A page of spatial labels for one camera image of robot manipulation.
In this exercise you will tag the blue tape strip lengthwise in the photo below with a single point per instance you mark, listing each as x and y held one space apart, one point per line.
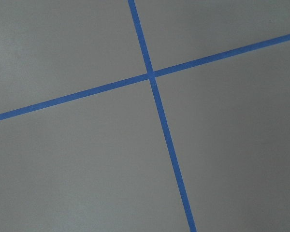
162 116

